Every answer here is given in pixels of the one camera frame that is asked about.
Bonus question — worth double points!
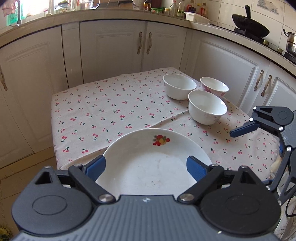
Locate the white fruit plate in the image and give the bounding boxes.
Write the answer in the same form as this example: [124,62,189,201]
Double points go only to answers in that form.
[96,128,212,198]

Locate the white pink floral bowl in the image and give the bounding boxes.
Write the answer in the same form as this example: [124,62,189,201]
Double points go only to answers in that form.
[200,77,229,98]

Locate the chrome kitchen faucet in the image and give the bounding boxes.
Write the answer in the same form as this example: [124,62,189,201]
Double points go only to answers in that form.
[8,0,22,27]

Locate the cherry print tablecloth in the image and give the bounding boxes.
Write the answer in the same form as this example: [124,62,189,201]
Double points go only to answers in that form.
[51,67,278,180]

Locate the steel cooking pot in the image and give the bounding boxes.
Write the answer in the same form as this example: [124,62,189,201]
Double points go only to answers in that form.
[283,29,296,57]

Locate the black wok on stove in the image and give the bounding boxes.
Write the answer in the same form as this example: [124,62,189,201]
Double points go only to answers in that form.
[232,5,270,38]

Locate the white plastic tray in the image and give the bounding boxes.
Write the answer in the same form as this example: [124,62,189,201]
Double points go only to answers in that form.
[185,12,211,24]

